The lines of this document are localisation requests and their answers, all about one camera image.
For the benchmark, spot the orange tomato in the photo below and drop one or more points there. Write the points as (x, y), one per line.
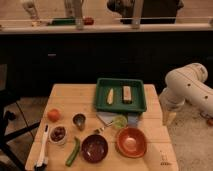
(53, 115)

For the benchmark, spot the blue grey cloth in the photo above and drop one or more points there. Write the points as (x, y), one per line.
(107, 117)

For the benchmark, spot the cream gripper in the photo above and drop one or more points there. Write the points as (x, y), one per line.
(168, 116)

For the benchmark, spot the white bowl with dark food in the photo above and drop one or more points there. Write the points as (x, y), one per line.
(58, 135)

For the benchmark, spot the dark purple bowl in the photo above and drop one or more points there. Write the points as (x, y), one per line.
(94, 148)

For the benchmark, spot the red object on shelf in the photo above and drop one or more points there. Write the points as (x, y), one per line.
(88, 21)

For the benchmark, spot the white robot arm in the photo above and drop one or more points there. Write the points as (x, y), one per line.
(186, 84)

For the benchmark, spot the green box on shelf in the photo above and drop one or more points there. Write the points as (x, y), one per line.
(61, 22)

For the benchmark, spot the orange bowl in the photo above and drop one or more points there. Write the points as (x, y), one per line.
(131, 142)

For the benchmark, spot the tan bread slice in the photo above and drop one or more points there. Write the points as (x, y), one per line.
(127, 96)

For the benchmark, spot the green plastic tray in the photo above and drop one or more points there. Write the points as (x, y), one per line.
(138, 104)

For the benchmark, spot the small metal cup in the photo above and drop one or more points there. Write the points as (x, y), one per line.
(79, 120)

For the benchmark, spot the black chair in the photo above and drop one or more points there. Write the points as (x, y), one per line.
(8, 98)

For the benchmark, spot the white dish brush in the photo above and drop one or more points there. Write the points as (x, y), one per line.
(41, 158)

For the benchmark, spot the green cucumber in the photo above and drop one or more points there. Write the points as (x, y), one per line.
(74, 153)

